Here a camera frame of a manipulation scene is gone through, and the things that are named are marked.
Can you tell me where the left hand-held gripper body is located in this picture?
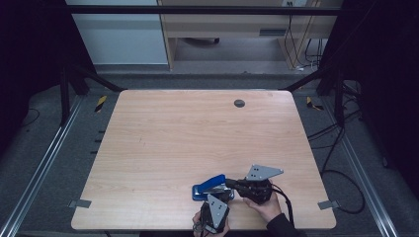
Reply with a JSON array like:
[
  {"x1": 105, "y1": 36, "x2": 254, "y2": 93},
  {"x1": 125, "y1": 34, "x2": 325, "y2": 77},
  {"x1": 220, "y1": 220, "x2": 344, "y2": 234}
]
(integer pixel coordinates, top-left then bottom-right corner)
[{"x1": 199, "y1": 194, "x2": 231, "y2": 235}]

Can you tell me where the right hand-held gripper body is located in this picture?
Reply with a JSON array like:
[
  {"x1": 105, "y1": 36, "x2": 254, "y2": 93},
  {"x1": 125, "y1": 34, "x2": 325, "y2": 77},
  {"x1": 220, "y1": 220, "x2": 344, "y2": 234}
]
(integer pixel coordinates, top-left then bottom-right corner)
[{"x1": 235, "y1": 163, "x2": 285, "y2": 205}]

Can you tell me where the blue stapler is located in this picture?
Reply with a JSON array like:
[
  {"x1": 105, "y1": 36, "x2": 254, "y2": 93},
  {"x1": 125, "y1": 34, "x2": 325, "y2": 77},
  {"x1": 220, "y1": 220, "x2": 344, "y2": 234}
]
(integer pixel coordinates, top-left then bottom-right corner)
[{"x1": 192, "y1": 173, "x2": 235, "y2": 201}]

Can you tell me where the person's left hand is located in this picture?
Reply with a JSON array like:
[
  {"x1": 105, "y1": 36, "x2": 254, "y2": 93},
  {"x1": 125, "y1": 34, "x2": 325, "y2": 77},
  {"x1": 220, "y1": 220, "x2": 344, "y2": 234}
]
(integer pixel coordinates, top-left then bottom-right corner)
[{"x1": 192, "y1": 210, "x2": 231, "y2": 237}]

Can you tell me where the person's right hand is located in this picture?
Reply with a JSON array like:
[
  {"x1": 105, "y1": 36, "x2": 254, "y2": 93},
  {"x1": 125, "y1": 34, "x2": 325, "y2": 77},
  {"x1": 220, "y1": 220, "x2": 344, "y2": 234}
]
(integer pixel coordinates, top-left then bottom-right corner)
[{"x1": 243, "y1": 193, "x2": 283, "y2": 224}]

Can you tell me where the grey tape piece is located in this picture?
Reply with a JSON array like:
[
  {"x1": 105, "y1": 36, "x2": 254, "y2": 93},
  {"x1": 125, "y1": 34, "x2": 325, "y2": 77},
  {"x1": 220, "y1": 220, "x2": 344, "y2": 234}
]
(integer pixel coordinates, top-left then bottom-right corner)
[
  {"x1": 67, "y1": 198, "x2": 93, "y2": 209},
  {"x1": 317, "y1": 199, "x2": 341, "y2": 211}
]

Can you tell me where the yellow black striped tape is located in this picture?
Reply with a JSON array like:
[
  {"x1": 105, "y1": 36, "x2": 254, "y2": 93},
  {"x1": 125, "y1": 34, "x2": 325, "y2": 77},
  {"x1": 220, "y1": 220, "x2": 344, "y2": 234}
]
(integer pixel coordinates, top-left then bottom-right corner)
[
  {"x1": 305, "y1": 96, "x2": 326, "y2": 112},
  {"x1": 94, "y1": 95, "x2": 109, "y2": 114}
]

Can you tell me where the light wooden desk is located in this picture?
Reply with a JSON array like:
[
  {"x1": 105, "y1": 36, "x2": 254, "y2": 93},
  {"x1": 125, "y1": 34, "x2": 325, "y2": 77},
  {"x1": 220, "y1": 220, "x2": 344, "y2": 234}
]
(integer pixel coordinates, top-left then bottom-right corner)
[{"x1": 157, "y1": 0, "x2": 344, "y2": 71}]

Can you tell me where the black curtain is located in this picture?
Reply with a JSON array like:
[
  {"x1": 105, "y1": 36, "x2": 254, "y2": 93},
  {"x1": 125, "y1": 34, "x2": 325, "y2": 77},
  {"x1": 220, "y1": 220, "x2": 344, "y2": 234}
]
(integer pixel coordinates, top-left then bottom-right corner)
[
  {"x1": 320, "y1": 0, "x2": 419, "y2": 200},
  {"x1": 0, "y1": 0, "x2": 97, "y2": 157}
]

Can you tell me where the black metal crossbar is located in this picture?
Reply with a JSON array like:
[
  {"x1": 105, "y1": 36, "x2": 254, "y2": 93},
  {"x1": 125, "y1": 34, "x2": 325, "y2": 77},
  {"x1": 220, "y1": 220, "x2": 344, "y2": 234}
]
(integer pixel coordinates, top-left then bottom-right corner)
[{"x1": 65, "y1": 4, "x2": 344, "y2": 16}]

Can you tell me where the white cabinet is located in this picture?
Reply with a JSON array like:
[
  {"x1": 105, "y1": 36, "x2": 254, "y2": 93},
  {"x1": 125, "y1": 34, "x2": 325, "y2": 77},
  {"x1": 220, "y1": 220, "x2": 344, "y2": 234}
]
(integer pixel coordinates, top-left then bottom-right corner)
[{"x1": 65, "y1": 0, "x2": 169, "y2": 65}]

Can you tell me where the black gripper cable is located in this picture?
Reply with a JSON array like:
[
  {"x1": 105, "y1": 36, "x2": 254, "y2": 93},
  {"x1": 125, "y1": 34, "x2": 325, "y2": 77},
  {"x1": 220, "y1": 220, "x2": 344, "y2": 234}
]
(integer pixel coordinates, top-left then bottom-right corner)
[{"x1": 271, "y1": 183, "x2": 296, "y2": 228}]

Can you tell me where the thick black floor cable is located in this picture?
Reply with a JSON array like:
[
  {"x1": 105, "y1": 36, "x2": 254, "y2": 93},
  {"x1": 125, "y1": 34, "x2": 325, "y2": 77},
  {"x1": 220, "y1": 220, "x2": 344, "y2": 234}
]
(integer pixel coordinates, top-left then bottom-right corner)
[{"x1": 307, "y1": 108, "x2": 367, "y2": 215}]

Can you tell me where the aluminium floor rail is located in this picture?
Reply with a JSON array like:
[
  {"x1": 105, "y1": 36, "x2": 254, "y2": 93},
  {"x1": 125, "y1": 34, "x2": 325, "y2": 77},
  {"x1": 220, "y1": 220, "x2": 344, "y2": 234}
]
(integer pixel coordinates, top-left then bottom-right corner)
[
  {"x1": 320, "y1": 98, "x2": 400, "y2": 237},
  {"x1": 0, "y1": 95, "x2": 84, "y2": 237}
]

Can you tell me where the black metal frame strut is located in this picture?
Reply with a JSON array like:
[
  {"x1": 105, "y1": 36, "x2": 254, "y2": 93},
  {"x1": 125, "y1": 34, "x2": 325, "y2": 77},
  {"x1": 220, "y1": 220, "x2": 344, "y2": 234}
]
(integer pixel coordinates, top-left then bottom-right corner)
[
  {"x1": 280, "y1": 65, "x2": 347, "y2": 128},
  {"x1": 58, "y1": 63, "x2": 126, "y2": 126}
]

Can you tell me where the orange hanging cable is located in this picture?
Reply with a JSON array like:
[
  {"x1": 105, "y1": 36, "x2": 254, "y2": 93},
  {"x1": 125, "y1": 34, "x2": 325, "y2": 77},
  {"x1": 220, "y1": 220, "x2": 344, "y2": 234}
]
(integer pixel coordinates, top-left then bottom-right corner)
[{"x1": 287, "y1": 0, "x2": 322, "y2": 69}]

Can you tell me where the black hanging cable bundle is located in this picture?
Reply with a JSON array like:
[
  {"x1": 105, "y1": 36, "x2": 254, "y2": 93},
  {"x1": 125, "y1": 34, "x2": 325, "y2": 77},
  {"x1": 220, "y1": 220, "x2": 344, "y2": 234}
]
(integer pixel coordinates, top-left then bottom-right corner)
[{"x1": 284, "y1": 14, "x2": 326, "y2": 69}]

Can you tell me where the thin black floor cable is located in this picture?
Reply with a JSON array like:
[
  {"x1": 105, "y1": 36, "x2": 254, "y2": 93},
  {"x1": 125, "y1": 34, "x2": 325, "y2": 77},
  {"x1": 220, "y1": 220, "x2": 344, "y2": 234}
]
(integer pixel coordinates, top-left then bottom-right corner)
[{"x1": 21, "y1": 108, "x2": 42, "y2": 128}]

